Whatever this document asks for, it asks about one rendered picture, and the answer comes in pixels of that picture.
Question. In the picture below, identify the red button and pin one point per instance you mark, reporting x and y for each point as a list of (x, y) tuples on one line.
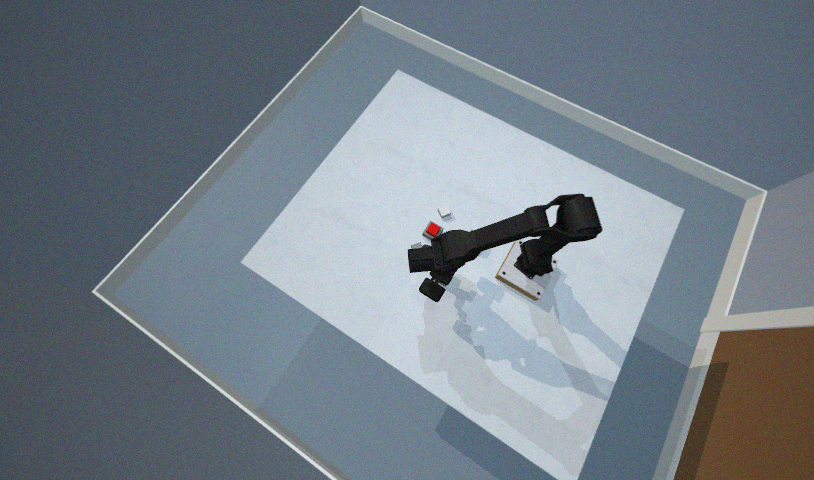
[(432, 230)]

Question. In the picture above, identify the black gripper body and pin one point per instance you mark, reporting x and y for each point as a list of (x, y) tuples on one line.
[(432, 289)]

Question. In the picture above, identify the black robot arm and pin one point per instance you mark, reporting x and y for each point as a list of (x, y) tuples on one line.
[(577, 220)]

